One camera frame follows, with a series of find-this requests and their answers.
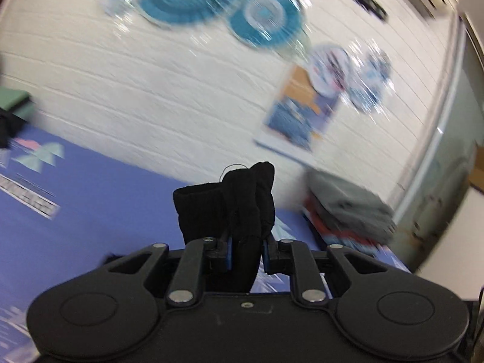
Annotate black cloth strap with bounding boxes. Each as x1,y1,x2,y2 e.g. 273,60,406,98
0,108,29,148

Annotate wall poster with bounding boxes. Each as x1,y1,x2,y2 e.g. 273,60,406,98
255,64,341,159

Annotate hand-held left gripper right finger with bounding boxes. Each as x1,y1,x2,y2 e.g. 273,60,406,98
263,236,390,304

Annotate glass door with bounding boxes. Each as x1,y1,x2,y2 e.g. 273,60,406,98
401,11,484,273

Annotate black pants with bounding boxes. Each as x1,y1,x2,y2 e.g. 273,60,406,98
102,162,276,293

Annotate blue printed bedsheet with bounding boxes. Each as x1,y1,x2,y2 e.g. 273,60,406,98
0,125,413,363

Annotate medium blue paper fan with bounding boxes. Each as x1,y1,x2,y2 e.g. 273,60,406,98
229,0,305,48

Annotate grey folded garment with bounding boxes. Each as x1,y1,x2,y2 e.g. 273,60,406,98
304,168,397,243

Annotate orange folded garment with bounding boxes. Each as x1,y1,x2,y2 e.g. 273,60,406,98
302,197,382,246

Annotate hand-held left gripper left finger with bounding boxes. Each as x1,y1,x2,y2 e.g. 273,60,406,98
100,236,233,308

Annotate blue white paper umbrella decoration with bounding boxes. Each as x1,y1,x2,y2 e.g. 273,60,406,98
350,49,392,114

